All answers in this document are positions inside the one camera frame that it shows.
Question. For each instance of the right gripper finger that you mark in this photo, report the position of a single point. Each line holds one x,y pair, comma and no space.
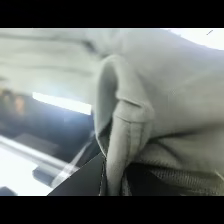
85,182

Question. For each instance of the grey shirt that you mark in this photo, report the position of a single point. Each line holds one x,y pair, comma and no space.
160,100

